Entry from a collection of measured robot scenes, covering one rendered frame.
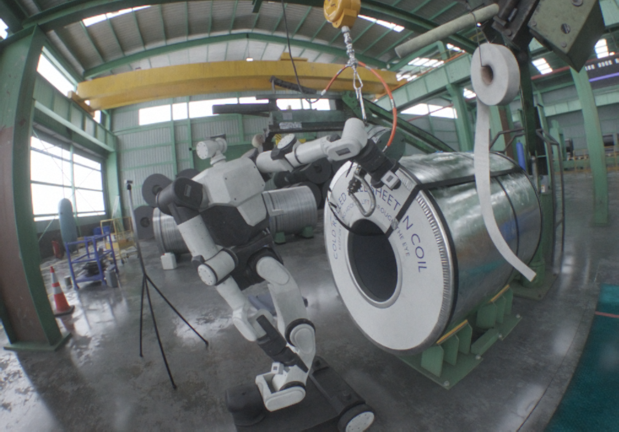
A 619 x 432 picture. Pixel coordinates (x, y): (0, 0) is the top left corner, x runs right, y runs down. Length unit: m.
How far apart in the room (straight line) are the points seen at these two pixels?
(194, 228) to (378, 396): 1.36
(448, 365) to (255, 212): 1.50
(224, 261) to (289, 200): 5.44
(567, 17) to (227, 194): 1.08
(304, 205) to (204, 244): 5.53
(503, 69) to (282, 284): 1.01
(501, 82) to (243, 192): 0.86
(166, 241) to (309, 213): 3.47
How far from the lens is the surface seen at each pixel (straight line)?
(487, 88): 0.72
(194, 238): 0.86
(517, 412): 1.63
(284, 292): 1.06
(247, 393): 1.32
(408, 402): 1.63
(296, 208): 6.24
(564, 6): 0.71
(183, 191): 0.85
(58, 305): 4.54
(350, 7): 1.36
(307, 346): 1.18
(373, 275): 1.78
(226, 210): 0.91
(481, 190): 0.73
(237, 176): 0.94
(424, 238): 1.12
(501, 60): 0.67
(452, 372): 1.79
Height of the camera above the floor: 1.23
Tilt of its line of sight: 2 degrees down
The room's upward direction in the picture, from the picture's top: 8 degrees counter-clockwise
